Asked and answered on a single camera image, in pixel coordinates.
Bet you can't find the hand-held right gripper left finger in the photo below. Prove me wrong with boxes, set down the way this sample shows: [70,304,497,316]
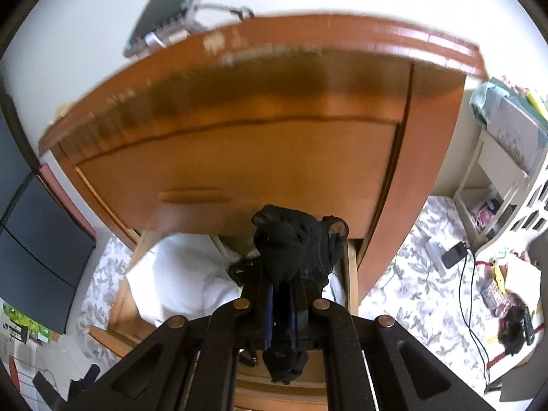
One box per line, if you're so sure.
[95,265,277,411]

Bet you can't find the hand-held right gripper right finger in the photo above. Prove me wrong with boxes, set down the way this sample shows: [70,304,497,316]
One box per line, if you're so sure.
[287,280,493,411]

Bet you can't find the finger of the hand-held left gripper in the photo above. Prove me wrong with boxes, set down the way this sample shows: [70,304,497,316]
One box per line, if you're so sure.
[68,363,102,397]

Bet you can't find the wooden drawer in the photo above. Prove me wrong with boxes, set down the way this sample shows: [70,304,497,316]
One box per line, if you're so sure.
[74,119,403,240]
[89,229,361,411]

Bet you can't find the black lace underwear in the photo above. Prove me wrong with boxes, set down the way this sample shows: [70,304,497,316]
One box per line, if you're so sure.
[226,204,349,385]

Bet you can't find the large white garment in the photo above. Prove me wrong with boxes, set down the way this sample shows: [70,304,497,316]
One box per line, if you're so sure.
[123,232,247,323]

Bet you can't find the closed wooden drawer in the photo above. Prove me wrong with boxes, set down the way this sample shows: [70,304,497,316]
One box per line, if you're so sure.
[74,119,403,240]

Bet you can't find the green packet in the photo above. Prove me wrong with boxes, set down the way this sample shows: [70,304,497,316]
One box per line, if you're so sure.
[0,302,53,340]

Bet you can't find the grey floral mat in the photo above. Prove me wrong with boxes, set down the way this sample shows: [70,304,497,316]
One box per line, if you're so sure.
[76,196,497,395]

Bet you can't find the dark refrigerator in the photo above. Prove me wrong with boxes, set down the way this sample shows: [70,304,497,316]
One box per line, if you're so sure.
[0,75,97,335]

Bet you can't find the white power strip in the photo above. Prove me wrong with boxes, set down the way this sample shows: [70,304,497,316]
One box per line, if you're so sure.
[423,240,455,274]

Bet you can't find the black power adapter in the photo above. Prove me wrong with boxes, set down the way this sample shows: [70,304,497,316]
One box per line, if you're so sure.
[441,242,470,269]

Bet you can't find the pink foam board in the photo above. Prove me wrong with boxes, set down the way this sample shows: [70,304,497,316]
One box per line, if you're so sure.
[38,163,97,241]

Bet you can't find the wooden nightstand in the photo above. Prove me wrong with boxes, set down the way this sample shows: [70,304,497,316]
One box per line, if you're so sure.
[37,14,492,411]

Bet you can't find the black hair accessory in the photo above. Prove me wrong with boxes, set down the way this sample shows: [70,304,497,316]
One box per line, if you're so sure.
[498,303,537,357]

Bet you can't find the white lattice shelf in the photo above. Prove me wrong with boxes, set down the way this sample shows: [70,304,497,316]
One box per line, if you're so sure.
[453,126,548,260]

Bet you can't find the pale printed box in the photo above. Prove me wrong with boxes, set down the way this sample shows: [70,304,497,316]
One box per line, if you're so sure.
[469,90,548,170]

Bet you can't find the teal cloth bundle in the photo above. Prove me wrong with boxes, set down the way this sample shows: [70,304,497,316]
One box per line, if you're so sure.
[469,76,521,112]

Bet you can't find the smartphone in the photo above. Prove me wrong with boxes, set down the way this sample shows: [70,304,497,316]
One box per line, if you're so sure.
[123,0,215,60]

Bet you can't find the metal wire rack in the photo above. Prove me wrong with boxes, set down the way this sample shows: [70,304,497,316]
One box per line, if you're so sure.
[9,342,58,401]

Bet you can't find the black cable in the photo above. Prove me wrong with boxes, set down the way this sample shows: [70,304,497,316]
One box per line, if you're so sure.
[459,250,495,388]

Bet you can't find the phone lanyard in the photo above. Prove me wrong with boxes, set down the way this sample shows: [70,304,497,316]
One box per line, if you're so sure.
[188,2,256,21]

